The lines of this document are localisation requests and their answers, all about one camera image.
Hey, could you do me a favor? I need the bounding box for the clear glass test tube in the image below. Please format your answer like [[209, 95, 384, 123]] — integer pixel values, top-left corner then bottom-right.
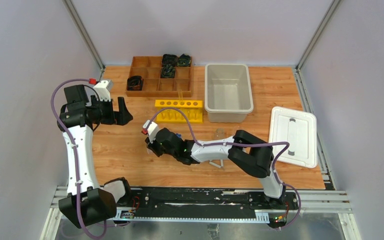
[[177, 89, 184, 101]]

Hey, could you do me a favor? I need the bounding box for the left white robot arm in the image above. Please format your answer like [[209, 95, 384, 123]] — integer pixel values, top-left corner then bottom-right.
[[55, 80, 133, 229]]

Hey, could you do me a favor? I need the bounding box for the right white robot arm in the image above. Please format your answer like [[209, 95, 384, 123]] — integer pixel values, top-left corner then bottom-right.
[[141, 128, 286, 209]]

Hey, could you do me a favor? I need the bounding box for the clear plastic tube rack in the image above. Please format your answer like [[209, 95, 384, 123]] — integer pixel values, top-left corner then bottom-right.
[[146, 148, 156, 156]]

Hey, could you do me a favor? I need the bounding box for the yellow test tube rack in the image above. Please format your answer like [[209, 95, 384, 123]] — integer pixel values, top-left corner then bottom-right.
[[154, 99, 204, 124]]

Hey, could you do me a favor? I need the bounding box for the wooden compartment tray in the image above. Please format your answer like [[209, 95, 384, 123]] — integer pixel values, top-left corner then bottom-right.
[[125, 53, 194, 98]]

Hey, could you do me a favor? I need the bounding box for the white clay triangle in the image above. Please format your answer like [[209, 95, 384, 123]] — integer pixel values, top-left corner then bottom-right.
[[209, 159, 224, 169]]

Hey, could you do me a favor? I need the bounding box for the small glass beaker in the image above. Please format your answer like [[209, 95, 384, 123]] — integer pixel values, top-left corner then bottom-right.
[[213, 128, 226, 140]]

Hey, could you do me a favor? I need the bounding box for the beige plastic bin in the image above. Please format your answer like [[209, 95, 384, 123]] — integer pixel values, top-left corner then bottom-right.
[[204, 63, 254, 123]]

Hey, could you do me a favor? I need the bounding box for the white plastic bin lid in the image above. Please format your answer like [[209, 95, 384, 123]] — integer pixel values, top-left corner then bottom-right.
[[268, 106, 318, 169]]

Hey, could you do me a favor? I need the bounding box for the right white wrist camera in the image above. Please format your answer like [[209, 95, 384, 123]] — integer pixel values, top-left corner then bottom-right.
[[142, 120, 160, 143]]

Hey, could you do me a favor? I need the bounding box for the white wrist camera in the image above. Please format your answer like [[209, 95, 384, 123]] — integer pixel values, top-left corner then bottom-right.
[[93, 79, 114, 102], [142, 120, 160, 143]]

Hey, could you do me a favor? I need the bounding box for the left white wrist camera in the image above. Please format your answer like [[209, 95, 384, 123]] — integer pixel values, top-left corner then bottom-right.
[[93, 79, 114, 102]]

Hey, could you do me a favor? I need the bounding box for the black cable bundle middle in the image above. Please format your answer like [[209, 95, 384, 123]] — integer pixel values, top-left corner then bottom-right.
[[160, 64, 176, 80]]

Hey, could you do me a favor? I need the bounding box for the black cable bundle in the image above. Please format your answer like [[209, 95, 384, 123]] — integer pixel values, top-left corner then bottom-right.
[[177, 53, 193, 68], [160, 64, 176, 80], [161, 53, 179, 67]]

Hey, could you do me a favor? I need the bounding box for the black cable bundle top left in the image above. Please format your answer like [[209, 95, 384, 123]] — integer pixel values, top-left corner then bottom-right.
[[161, 53, 179, 67]]

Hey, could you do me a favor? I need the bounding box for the black cable bundle top right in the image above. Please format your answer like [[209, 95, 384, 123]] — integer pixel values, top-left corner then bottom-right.
[[177, 53, 193, 68]]

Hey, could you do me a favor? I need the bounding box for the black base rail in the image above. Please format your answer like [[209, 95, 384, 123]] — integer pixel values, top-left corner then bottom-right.
[[117, 187, 299, 221]]

